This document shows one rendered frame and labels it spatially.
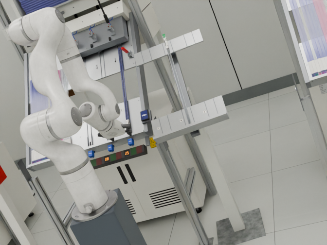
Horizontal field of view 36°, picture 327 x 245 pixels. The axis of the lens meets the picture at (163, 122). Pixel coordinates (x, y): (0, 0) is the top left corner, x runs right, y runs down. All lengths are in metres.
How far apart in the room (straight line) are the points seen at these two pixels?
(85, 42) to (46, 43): 0.87
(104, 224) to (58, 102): 0.48
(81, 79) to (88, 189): 0.47
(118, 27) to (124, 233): 1.19
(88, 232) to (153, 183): 1.05
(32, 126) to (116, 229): 0.49
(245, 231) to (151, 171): 0.62
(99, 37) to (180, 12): 1.60
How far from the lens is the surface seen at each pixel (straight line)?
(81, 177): 1.86
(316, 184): 2.90
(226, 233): 2.75
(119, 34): 2.66
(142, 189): 2.95
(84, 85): 2.08
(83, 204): 1.91
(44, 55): 1.89
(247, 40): 4.23
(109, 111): 2.08
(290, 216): 2.71
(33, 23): 1.94
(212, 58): 4.29
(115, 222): 1.90
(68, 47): 2.08
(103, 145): 2.50
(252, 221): 2.75
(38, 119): 1.82
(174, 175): 2.51
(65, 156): 1.84
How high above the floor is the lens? 1.51
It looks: 19 degrees down
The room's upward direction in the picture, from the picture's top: 24 degrees counter-clockwise
